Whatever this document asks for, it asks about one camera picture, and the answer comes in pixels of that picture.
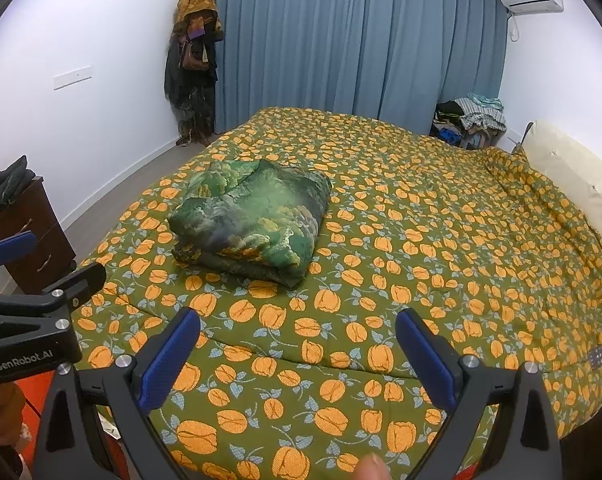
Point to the person's right hand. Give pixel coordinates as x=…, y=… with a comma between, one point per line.
x=376, y=470

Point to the pile of clothes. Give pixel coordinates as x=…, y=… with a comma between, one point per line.
x=473, y=117

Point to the dark cloth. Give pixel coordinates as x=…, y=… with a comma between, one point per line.
x=3, y=182

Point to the dark wooden nightstand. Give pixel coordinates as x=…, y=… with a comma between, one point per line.
x=36, y=240

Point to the brown handbag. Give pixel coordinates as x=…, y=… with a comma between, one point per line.
x=193, y=57

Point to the yellow patterned cloth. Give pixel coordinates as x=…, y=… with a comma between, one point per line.
x=193, y=0

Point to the dark clothes on coat rack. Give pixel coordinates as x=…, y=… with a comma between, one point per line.
x=193, y=95

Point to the blue curtain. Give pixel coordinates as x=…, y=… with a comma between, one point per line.
x=331, y=35

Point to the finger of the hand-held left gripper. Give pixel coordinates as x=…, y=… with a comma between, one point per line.
x=81, y=285
x=11, y=250

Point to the green landscape print padded jacket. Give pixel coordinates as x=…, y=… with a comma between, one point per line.
x=261, y=215

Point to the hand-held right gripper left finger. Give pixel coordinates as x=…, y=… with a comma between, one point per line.
x=168, y=360

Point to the green quilt with orange flowers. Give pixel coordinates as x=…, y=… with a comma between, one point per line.
x=431, y=235

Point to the white air conditioner pipe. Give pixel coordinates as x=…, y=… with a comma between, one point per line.
x=513, y=25

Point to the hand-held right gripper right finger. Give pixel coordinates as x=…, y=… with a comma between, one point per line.
x=428, y=360

